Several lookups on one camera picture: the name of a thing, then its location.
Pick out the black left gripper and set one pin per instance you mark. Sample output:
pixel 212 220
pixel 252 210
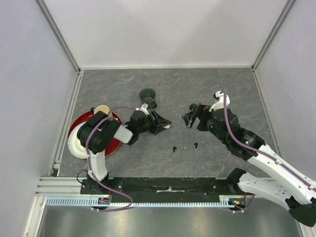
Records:
pixel 159 121

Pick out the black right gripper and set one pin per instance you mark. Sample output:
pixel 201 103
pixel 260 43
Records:
pixel 203 113

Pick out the black earbuds charging case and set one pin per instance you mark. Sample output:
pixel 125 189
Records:
pixel 192 106

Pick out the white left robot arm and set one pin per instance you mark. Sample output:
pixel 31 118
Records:
pixel 96 134

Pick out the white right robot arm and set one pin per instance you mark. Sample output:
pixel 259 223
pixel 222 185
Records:
pixel 292 189

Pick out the dark green mug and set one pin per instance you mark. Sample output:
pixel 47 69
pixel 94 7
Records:
pixel 148 96

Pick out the red round tray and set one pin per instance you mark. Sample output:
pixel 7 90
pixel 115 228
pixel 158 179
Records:
pixel 113 145

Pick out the beige ceramic cup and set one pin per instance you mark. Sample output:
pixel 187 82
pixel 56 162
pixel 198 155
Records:
pixel 103 108

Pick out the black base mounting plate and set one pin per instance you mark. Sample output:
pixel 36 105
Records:
pixel 163 190

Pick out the white ceramic plate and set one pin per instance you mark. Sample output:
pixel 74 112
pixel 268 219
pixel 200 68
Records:
pixel 74 145

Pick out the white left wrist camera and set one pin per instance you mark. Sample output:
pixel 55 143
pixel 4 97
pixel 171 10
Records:
pixel 143 108

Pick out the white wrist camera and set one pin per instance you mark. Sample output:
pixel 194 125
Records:
pixel 219 98
pixel 143 108

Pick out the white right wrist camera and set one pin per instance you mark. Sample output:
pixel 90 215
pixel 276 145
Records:
pixel 219 98

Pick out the white slotted cable duct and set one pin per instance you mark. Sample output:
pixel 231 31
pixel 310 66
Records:
pixel 223 202

